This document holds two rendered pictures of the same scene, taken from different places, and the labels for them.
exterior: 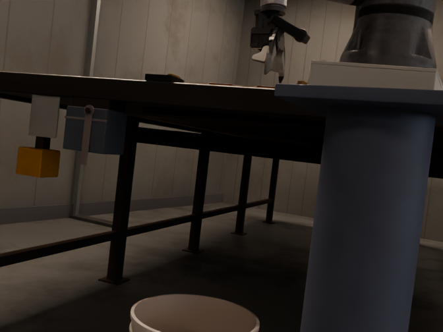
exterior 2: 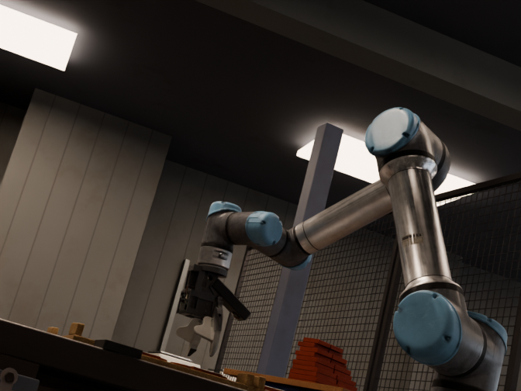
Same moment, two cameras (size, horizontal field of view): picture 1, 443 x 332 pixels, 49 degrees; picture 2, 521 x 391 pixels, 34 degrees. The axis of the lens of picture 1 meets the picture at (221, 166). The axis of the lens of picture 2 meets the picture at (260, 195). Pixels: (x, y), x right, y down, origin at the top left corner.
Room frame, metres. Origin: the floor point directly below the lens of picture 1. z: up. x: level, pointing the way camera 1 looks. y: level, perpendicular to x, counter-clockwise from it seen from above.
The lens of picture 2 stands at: (-0.07, 1.18, 0.80)
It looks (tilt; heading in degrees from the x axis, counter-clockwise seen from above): 16 degrees up; 317
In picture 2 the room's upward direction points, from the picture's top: 15 degrees clockwise
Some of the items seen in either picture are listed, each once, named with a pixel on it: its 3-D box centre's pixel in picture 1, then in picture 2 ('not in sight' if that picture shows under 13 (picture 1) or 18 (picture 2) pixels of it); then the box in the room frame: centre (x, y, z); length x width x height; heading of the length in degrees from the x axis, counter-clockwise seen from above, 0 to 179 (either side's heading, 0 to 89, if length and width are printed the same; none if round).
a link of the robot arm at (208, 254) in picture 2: (273, 1); (215, 260); (1.39, -0.09, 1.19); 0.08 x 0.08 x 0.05
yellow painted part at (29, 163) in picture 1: (41, 135); not in sight; (1.41, 0.53, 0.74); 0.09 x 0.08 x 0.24; 69
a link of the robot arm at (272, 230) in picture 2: not in sight; (259, 231); (1.29, -0.11, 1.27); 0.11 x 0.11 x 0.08; 4
